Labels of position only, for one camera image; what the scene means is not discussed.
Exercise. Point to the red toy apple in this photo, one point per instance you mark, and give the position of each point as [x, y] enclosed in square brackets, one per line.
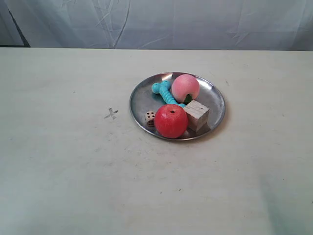
[171, 121]

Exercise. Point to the small wooden die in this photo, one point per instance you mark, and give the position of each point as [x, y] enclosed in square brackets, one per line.
[149, 118]

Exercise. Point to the turquoise rubber bone toy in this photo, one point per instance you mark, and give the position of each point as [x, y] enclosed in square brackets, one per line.
[163, 89]

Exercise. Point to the round metal plate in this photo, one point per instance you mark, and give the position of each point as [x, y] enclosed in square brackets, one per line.
[143, 100]

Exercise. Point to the white wrinkled backdrop curtain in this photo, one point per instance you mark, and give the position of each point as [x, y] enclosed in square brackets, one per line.
[158, 24]

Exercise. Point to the pink toy peach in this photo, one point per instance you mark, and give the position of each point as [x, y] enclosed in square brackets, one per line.
[185, 85]

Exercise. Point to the light wooden cube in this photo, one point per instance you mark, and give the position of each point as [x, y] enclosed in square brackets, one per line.
[197, 114]

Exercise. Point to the grey X floor mark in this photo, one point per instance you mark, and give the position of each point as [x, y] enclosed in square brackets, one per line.
[112, 114]

